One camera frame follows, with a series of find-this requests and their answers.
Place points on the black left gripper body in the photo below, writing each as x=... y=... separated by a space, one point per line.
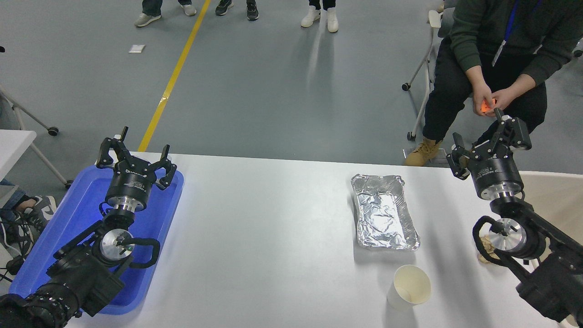
x=131 y=183

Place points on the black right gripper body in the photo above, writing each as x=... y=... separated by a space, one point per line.
x=494 y=172

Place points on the colourful puzzle cube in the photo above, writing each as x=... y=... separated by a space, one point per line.
x=487 y=107

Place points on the white paper cup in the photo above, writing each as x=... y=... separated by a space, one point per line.
x=410 y=287

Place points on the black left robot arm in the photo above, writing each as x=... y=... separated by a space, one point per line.
x=86 y=273

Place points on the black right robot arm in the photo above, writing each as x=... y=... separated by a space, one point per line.
x=546 y=273

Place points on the seated person's left hand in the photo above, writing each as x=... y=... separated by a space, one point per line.
x=504 y=99

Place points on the seated person's right hand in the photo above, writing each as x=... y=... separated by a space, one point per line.
x=480 y=93

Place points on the grey floor plate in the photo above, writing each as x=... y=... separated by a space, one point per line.
x=442 y=157

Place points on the blue plastic tray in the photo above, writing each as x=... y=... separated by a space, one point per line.
x=77 y=214

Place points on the large pale bin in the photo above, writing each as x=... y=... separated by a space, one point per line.
x=560 y=200

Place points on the crumpled tan paper ball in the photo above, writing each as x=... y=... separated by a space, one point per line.
x=484 y=257

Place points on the silver foil tray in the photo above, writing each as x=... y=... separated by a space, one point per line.
x=382 y=214

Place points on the person at table edge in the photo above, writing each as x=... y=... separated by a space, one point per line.
x=42 y=207

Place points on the white paper scrap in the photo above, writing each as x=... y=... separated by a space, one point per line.
x=136 y=48

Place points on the white rolling side table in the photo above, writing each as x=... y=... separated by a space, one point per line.
x=13 y=146

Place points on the seated person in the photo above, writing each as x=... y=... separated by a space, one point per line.
x=483 y=27

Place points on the standing person, grey sneakers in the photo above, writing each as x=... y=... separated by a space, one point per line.
x=148 y=19

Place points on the standing person, dark sneakers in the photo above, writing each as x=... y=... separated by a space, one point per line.
x=252 y=11

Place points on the standing person, white shoes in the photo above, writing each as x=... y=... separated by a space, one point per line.
x=331 y=20

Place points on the white frame wheeled chair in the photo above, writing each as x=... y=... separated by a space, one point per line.
x=435 y=19

